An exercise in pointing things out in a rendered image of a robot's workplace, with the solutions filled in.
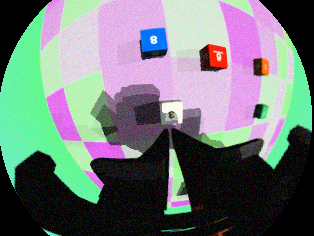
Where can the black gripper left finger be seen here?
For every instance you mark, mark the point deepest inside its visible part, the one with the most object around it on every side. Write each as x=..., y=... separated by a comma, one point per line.
x=150, y=170

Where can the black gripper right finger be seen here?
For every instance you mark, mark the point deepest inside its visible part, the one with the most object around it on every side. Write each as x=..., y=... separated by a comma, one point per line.
x=201, y=164

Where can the blue block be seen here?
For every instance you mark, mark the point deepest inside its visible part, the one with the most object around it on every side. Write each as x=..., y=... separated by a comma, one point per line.
x=153, y=42

